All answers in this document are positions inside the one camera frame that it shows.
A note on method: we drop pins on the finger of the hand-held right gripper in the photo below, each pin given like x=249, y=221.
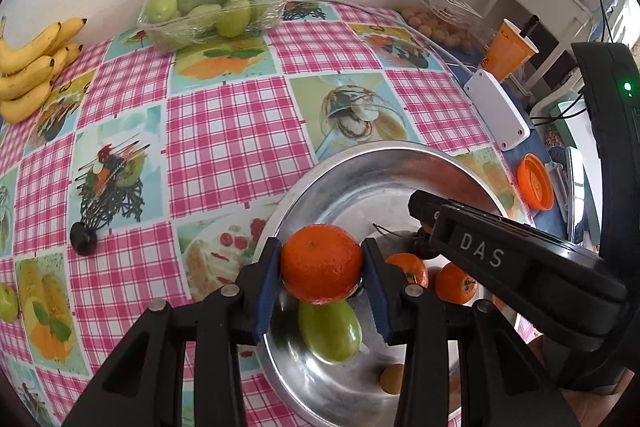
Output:
x=500, y=252

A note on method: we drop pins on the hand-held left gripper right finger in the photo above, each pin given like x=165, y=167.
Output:
x=377, y=292

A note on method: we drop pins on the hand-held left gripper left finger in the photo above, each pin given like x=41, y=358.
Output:
x=265, y=287

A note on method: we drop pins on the orange tangerine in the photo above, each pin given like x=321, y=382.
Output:
x=452, y=284
x=320, y=264
x=410, y=269

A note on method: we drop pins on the silver metal bowl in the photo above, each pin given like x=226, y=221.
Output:
x=375, y=187

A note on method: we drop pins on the silver metal utensil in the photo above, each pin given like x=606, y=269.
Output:
x=575, y=187

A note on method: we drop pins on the green jujube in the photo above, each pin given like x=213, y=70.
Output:
x=330, y=332
x=7, y=304

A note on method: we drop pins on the orange plastic lid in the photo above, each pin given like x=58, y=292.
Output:
x=535, y=182

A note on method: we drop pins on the small brown longan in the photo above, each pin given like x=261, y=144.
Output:
x=392, y=379

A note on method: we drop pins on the white plastic box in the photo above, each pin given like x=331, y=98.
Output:
x=497, y=109

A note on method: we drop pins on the orange paper cup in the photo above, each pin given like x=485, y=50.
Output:
x=505, y=52

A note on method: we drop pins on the pink checkered printed tablecloth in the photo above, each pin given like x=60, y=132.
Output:
x=220, y=132

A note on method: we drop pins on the pile of brown longans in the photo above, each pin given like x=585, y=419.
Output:
x=430, y=27

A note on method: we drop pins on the clear plastic fruit tray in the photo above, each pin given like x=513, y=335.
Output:
x=274, y=2

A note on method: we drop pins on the bunch of yellow bananas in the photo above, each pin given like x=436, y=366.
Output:
x=25, y=72

